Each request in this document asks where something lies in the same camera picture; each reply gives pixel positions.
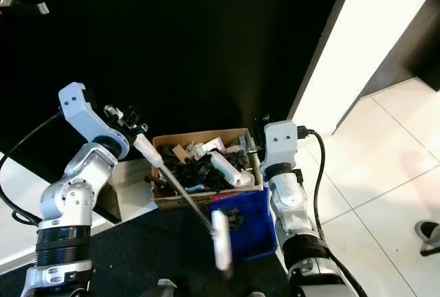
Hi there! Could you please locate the white and silver broom handle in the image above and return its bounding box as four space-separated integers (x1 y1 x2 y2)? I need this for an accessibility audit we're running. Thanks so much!
132 133 234 273

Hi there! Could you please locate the dark floor mat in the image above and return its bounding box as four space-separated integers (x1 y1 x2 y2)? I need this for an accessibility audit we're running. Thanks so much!
0 205 292 297

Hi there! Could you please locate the white plastic part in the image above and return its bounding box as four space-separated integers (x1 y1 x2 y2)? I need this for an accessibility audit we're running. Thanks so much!
209 151 256 188

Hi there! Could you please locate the brown cardboard box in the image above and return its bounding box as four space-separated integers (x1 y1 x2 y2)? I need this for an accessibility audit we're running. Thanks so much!
150 128 265 211

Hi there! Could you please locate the black door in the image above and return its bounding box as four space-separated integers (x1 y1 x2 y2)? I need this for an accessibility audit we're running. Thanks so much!
0 0 360 223

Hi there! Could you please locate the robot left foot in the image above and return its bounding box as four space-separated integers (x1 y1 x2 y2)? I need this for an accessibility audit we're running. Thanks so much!
140 279 177 297

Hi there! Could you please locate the dark brown wooden furniture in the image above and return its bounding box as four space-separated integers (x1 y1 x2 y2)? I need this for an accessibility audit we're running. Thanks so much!
357 0 440 98

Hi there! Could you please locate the grey slipper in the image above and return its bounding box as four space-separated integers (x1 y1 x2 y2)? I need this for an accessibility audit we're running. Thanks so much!
415 219 440 257

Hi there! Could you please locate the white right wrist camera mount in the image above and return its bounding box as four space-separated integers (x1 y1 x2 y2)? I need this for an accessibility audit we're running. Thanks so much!
263 120 308 168

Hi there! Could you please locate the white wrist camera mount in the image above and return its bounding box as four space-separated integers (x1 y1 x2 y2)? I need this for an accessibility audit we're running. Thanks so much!
58 82 131 158
263 120 308 168

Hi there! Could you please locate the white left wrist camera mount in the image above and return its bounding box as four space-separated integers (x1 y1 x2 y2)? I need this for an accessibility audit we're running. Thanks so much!
58 82 131 158

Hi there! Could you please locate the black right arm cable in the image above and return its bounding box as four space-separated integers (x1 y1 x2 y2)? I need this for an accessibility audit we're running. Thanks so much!
297 126 371 297

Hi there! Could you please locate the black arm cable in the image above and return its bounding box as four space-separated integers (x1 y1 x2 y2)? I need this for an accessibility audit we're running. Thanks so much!
0 110 67 228
297 126 371 297

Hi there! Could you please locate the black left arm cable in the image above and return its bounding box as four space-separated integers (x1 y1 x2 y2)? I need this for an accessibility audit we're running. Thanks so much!
0 110 67 228

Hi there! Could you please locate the silver door handle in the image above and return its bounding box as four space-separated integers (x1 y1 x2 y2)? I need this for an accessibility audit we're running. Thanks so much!
0 0 51 16

